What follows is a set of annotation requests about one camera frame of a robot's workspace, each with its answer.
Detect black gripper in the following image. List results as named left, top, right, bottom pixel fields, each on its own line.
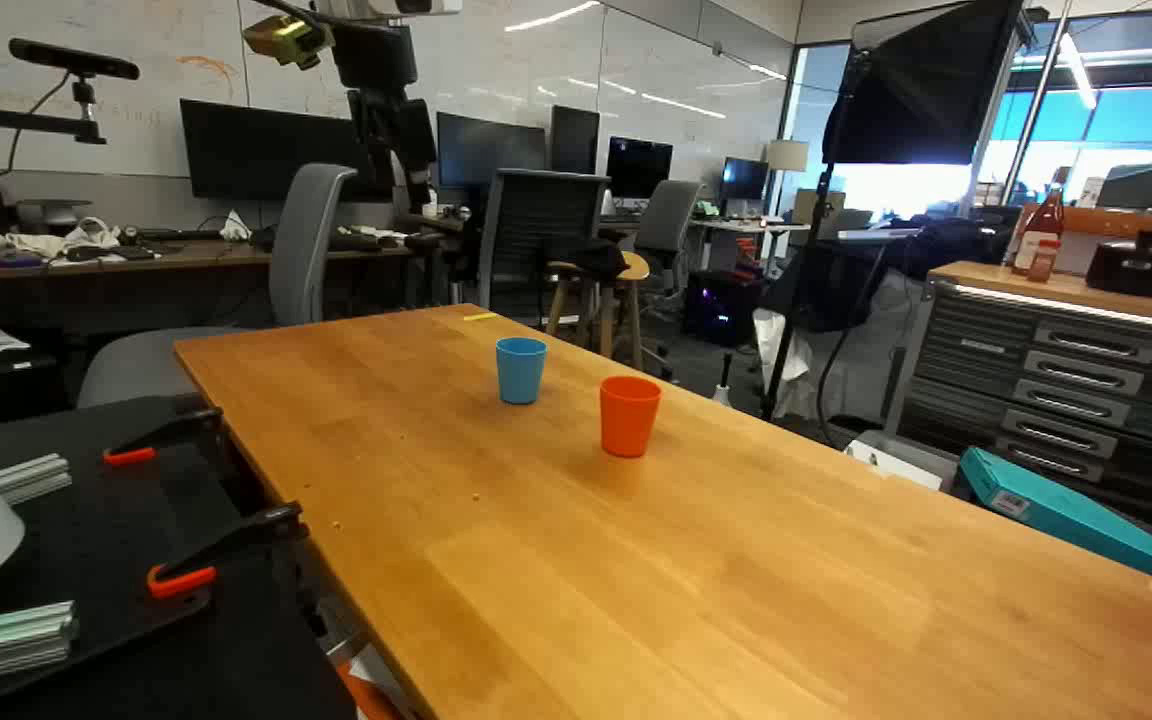
left=327, top=16, right=446, bottom=180

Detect blue plastic cup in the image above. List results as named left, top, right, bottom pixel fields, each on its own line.
left=493, top=331, right=554, bottom=407

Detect orange plastic cup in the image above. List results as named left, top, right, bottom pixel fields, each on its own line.
left=595, top=371, right=668, bottom=464

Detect dark computer monitor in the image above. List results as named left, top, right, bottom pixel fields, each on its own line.
left=432, top=108, right=554, bottom=192

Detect large black monitor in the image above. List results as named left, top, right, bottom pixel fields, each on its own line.
left=175, top=95, right=398, bottom=208

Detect small black monitor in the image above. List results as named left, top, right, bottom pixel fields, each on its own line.
left=547, top=102, right=606, bottom=174

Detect black monitor with stand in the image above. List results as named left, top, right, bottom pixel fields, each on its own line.
left=606, top=131, right=675, bottom=202

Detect wooden stool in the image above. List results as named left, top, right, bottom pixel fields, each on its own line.
left=540, top=242, right=655, bottom=371

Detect grey mesh office chair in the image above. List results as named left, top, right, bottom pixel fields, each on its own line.
left=627, top=174, right=704, bottom=312

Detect brown wooden desk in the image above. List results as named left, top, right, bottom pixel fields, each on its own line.
left=0, top=237, right=449, bottom=341

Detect black clamp with orange tip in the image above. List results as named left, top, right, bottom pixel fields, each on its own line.
left=144, top=500, right=309, bottom=604
left=102, top=404, right=224, bottom=471

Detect white desk lamp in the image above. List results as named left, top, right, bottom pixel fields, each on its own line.
left=761, top=136, right=813, bottom=218

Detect black light stand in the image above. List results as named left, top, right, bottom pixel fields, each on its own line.
left=758, top=154, right=841, bottom=424

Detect aluminium extrusion bars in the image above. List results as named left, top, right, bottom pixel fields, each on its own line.
left=0, top=446, right=78, bottom=506
left=0, top=595, right=81, bottom=688

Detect black side table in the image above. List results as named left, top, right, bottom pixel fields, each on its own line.
left=0, top=391, right=356, bottom=720

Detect black softbox light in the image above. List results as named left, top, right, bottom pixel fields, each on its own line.
left=820, top=0, right=1027, bottom=170

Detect white box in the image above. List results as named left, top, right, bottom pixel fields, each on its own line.
left=845, top=428, right=963, bottom=490

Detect red bottle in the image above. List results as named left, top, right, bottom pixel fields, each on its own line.
left=1012, top=184, right=1070, bottom=283

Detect grey drawer cabinet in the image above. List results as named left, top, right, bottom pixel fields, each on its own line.
left=885, top=257, right=1152, bottom=527

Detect black device on cabinet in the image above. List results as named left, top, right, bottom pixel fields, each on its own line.
left=1084, top=228, right=1152, bottom=300

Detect teal padded case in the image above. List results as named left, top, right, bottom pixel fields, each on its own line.
left=958, top=442, right=1152, bottom=606

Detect yellow-green wrist camera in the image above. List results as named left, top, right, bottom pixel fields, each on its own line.
left=242, top=13, right=335, bottom=70

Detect black bar camera on stand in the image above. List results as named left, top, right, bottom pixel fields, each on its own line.
left=3, top=36, right=144, bottom=146

